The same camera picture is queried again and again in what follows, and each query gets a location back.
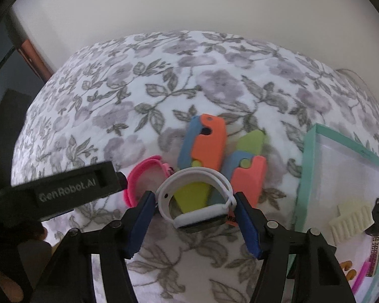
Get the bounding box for cream ribbed hair clip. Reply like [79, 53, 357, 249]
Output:
[328, 198, 375, 247]

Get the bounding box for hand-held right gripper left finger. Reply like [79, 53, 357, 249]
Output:
[30, 190, 157, 303]

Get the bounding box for white strap watch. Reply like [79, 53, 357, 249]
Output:
[155, 167, 236, 234]

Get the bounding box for teal rimmed white box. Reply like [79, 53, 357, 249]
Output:
[292, 123, 379, 303]

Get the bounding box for small orange toy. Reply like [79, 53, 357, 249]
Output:
[341, 260, 357, 280]

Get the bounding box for orange blue toy knife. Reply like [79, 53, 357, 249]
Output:
[174, 114, 228, 213]
[208, 129, 269, 209]

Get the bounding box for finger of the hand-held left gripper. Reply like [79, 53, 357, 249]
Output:
[114, 171, 128, 194]

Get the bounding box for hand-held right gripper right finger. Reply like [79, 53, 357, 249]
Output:
[234, 192, 357, 303]

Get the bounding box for pink pen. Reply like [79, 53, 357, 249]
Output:
[350, 257, 371, 294]

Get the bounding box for person's left hand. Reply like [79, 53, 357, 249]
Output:
[27, 223, 49, 243]

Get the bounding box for dark cabinet with wooden edge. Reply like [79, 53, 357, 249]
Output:
[0, 6, 54, 108]

